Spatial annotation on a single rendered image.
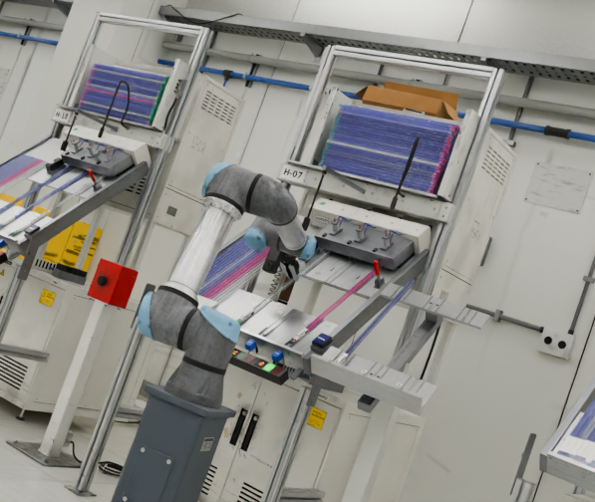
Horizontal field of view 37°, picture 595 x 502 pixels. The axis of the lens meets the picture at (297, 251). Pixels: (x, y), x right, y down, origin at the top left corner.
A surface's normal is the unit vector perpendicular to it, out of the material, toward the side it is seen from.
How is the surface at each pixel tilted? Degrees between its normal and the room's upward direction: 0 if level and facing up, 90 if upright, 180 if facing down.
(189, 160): 90
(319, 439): 90
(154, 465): 90
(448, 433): 90
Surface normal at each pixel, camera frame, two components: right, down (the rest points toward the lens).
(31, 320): -0.53, -0.24
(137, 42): 0.78, 0.25
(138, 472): -0.33, -0.17
